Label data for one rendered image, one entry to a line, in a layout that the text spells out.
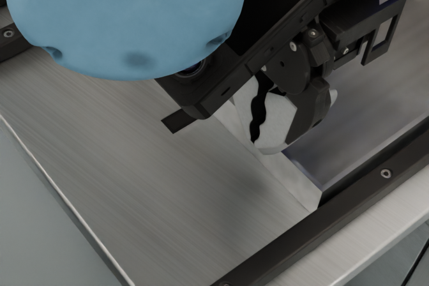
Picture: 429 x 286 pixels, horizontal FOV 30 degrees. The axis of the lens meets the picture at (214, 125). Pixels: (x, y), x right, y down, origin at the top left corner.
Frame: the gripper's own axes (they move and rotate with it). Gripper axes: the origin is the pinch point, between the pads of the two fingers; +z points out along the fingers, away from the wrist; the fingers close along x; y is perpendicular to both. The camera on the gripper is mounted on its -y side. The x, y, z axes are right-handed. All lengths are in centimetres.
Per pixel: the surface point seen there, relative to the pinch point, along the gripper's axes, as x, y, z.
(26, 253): 50, -1, 92
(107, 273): 37, 9, 91
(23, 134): 13.1, -12.2, 3.9
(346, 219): -7.9, 2.3, 2.4
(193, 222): -0.9, -6.3, 3.8
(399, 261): -4, 28, 44
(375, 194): -7.8, 5.0, 1.6
